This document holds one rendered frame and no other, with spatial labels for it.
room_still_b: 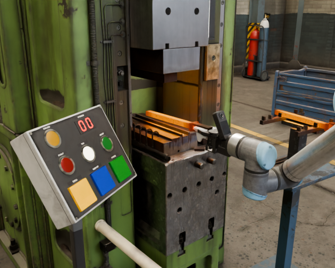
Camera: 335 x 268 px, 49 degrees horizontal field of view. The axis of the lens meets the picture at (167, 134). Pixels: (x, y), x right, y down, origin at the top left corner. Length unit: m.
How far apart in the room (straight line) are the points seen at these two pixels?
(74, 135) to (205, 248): 1.01
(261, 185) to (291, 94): 4.10
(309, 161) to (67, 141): 0.79
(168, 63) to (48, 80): 0.59
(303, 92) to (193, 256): 3.81
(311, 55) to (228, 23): 8.54
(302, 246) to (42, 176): 2.05
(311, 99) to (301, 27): 5.54
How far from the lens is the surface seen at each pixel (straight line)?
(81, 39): 1.41
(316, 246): 2.78
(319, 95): 5.21
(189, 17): 1.53
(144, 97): 2.03
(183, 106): 1.93
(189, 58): 1.55
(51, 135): 1.08
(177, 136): 1.59
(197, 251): 1.87
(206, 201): 1.76
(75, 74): 1.41
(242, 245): 2.65
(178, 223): 1.68
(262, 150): 1.30
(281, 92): 5.49
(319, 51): 10.27
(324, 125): 1.82
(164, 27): 1.45
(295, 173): 1.38
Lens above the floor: 1.50
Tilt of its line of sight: 18 degrees down
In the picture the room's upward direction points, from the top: straight up
